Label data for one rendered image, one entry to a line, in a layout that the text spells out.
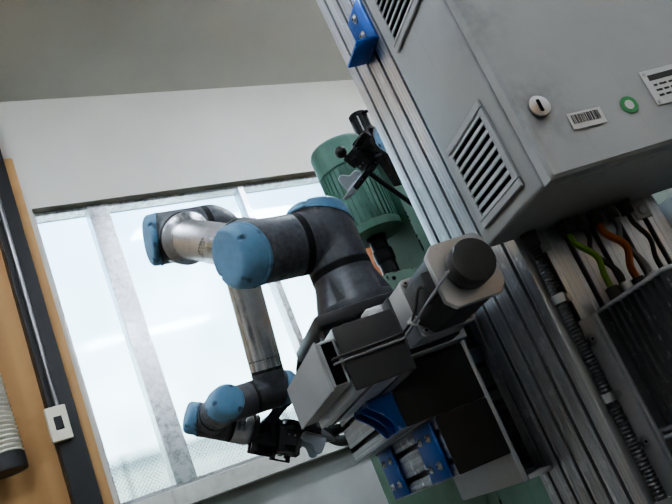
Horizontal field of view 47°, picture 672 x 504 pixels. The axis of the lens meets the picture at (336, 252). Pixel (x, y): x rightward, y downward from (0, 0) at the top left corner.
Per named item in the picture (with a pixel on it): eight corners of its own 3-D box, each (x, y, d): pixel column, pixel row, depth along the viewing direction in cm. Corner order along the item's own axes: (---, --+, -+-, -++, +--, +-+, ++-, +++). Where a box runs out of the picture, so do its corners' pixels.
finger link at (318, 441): (333, 459, 186) (297, 452, 183) (335, 435, 189) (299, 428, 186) (338, 455, 183) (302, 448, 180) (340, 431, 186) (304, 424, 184)
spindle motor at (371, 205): (337, 255, 230) (299, 166, 239) (384, 246, 240) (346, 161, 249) (366, 227, 216) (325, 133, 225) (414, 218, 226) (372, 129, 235)
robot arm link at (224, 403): (253, 373, 171) (238, 390, 180) (205, 386, 165) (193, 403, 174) (265, 406, 168) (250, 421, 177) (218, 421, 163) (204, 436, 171)
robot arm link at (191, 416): (187, 427, 171) (178, 438, 177) (235, 436, 174) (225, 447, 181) (193, 393, 175) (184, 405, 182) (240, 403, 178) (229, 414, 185)
